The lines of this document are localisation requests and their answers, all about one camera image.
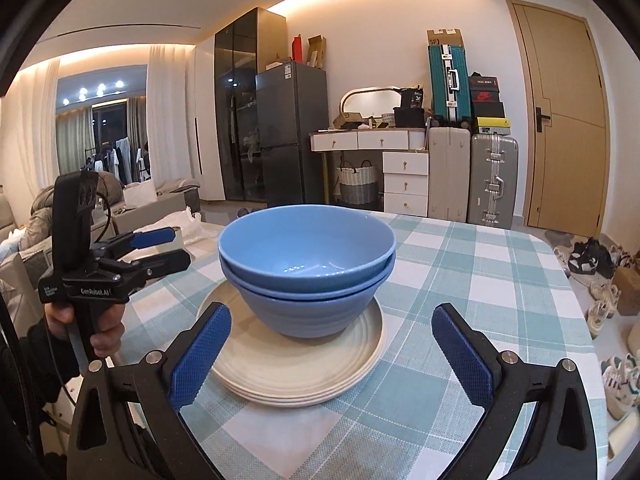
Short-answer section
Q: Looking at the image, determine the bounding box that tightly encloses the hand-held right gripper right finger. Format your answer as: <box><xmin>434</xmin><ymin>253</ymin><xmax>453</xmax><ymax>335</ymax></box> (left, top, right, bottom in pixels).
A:
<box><xmin>431</xmin><ymin>301</ymin><xmax>599</xmax><ymax>480</ymax></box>

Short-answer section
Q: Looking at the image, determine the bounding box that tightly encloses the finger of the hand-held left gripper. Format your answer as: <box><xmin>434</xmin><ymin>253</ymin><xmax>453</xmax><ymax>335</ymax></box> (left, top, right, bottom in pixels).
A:
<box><xmin>97</xmin><ymin>248</ymin><xmax>192</xmax><ymax>291</ymax></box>
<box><xmin>90</xmin><ymin>226</ymin><xmax>176</xmax><ymax>261</ymax></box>

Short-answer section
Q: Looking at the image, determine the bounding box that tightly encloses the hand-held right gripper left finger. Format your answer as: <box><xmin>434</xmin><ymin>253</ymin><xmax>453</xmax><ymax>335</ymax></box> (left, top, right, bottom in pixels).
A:
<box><xmin>70</xmin><ymin>301</ymin><xmax>233</xmax><ymax>480</ymax></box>

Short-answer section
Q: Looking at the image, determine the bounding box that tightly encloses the person's left forearm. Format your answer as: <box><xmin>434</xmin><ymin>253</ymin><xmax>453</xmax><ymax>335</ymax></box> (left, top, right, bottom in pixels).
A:
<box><xmin>20</xmin><ymin>320</ymin><xmax>83</xmax><ymax>391</ymax></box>

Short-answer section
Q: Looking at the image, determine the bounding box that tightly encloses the person's left hand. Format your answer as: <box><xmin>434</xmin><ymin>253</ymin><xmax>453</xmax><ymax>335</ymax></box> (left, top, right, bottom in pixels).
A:
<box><xmin>44</xmin><ymin>302</ymin><xmax>126</xmax><ymax>361</ymax></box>

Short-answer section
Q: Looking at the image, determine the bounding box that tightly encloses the grey sofa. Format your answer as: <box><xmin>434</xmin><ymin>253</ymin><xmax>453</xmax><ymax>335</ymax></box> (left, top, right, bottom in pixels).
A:
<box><xmin>112</xmin><ymin>185</ymin><xmax>202</xmax><ymax>232</ymax></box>

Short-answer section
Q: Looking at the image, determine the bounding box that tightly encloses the white plastic bag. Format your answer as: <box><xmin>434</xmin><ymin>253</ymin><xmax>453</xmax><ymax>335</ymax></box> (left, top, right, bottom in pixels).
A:
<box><xmin>145</xmin><ymin>207</ymin><xmax>222</xmax><ymax>247</ymax></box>

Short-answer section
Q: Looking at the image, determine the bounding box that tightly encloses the clothes rack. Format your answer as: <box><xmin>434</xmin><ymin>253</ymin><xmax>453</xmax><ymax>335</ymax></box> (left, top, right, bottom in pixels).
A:
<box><xmin>84</xmin><ymin>135</ymin><xmax>151</xmax><ymax>187</ymax></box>

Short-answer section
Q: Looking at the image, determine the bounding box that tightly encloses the checked teal tablecloth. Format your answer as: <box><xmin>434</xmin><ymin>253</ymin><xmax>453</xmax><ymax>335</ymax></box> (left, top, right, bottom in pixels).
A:
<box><xmin>107</xmin><ymin>210</ymin><xmax>602</xmax><ymax>480</ymax></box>

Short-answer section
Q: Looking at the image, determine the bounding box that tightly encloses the white curtain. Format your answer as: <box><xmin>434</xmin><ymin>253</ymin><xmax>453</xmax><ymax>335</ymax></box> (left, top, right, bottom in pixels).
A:
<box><xmin>146</xmin><ymin>45</ymin><xmax>196</xmax><ymax>187</ymax></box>

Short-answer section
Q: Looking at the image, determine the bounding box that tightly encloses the white wardrobe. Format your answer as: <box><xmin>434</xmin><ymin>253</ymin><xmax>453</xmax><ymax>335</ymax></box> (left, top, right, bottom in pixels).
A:
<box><xmin>187</xmin><ymin>42</ymin><xmax>226</xmax><ymax>201</ymax></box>

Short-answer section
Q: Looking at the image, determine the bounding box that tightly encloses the group of sneakers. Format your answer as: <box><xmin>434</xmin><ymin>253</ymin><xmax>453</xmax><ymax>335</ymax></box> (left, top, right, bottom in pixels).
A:
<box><xmin>552</xmin><ymin>237</ymin><xmax>640</xmax><ymax>422</ymax></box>

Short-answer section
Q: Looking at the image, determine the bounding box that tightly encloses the dark glass cabinet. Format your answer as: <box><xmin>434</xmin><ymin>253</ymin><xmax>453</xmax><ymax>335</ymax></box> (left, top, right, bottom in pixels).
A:
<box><xmin>214</xmin><ymin>7</ymin><xmax>289</xmax><ymax>204</ymax></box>

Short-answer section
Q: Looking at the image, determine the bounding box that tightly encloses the grey door mat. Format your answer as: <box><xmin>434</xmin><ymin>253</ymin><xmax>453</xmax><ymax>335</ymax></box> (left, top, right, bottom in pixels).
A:
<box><xmin>542</xmin><ymin>230</ymin><xmax>576</xmax><ymax>249</ymax></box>

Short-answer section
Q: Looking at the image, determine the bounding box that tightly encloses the grey refrigerator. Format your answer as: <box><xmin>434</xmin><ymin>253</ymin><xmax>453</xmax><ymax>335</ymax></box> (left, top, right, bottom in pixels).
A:
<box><xmin>256</xmin><ymin>61</ymin><xmax>330</xmax><ymax>206</ymax></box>

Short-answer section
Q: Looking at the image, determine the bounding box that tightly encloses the brown cardboard box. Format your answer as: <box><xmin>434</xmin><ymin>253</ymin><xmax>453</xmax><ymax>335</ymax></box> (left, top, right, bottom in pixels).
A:
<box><xmin>612</xmin><ymin>265</ymin><xmax>640</xmax><ymax>317</ymax></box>

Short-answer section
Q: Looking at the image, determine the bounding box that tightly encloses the silver suitcase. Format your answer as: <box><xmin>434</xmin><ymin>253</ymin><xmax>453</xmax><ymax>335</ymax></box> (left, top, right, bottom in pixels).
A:
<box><xmin>467</xmin><ymin>134</ymin><xmax>520</xmax><ymax>230</ymax></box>

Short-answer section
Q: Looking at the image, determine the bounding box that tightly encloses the beige suitcase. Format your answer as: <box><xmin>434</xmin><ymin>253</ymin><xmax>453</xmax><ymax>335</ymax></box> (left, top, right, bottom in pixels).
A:
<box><xmin>428</xmin><ymin>126</ymin><xmax>472</xmax><ymax>221</ymax></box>

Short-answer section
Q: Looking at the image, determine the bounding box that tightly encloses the white dressing table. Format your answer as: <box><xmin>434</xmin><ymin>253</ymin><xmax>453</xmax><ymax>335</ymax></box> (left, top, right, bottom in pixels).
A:
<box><xmin>309</xmin><ymin>129</ymin><xmax>431</xmax><ymax>217</ymax></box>

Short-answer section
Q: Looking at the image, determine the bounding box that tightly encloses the woven laundry basket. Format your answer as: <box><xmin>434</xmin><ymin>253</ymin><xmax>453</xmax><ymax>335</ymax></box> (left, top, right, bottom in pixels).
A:
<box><xmin>337</xmin><ymin>159</ymin><xmax>379</xmax><ymax>206</ymax></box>

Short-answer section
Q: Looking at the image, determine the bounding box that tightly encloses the small cardboard box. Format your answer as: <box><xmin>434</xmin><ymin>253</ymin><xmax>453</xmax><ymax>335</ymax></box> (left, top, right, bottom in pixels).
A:
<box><xmin>332</xmin><ymin>111</ymin><xmax>365</xmax><ymax>130</ymax></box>

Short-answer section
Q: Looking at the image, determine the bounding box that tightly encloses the black fabric bag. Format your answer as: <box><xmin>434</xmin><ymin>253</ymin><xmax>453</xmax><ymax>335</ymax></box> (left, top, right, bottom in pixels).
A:
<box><xmin>393</xmin><ymin>106</ymin><xmax>427</xmax><ymax>129</ymax></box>

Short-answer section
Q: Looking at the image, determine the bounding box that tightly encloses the oval mirror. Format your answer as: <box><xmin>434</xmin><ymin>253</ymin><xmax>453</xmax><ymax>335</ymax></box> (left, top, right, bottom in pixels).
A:
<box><xmin>341</xmin><ymin>87</ymin><xmax>402</xmax><ymax>116</ymax></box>

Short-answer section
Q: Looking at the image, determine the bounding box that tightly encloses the wooden door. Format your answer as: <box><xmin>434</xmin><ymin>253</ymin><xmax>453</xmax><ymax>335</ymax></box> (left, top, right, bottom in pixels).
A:
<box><xmin>506</xmin><ymin>0</ymin><xmax>609</xmax><ymax>239</ymax></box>

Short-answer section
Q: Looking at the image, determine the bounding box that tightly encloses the teal suitcase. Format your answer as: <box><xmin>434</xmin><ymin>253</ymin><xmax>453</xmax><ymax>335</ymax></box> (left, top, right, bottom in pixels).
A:
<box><xmin>427</xmin><ymin>44</ymin><xmax>474</xmax><ymax>129</ymax></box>

